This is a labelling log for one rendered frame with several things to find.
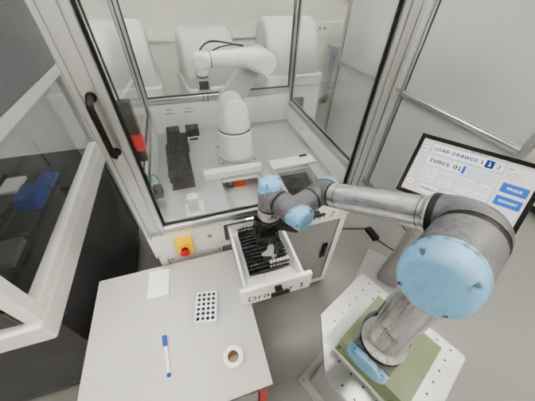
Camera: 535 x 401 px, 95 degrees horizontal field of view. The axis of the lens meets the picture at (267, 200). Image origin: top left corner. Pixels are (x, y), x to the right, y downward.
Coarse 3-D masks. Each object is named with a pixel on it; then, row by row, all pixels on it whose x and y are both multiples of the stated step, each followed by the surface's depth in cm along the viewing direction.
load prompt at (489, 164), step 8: (440, 144) 121; (432, 152) 122; (440, 152) 121; (448, 152) 119; (456, 152) 118; (464, 152) 117; (456, 160) 118; (464, 160) 117; (472, 160) 115; (480, 160) 114; (488, 160) 113; (496, 160) 112; (488, 168) 113; (496, 168) 112; (504, 168) 110
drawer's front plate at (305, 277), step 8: (304, 272) 96; (272, 280) 93; (280, 280) 93; (288, 280) 94; (296, 280) 96; (304, 280) 98; (248, 288) 90; (256, 288) 90; (264, 288) 92; (272, 288) 94; (288, 288) 98; (296, 288) 101; (240, 296) 91; (248, 296) 92; (256, 296) 94
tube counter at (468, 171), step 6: (456, 168) 118; (462, 168) 117; (468, 168) 116; (468, 174) 116; (474, 174) 115; (480, 174) 114; (486, 174) 113; (492, 174) 112; (480, 180) 114; (486, 180) 113; (492, 180) 112; (498, 180) 111
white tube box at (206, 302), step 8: (200, 296) 103; (208, 296) 101; (216, 296) 101; (200, 304) 100; (208, 304) 101; (216, 304) 99; (200, 312) 96; (208, 312) 97; (216, 312) 97; (200, 320) 94; (208, 320) 94; (216, 320) 95
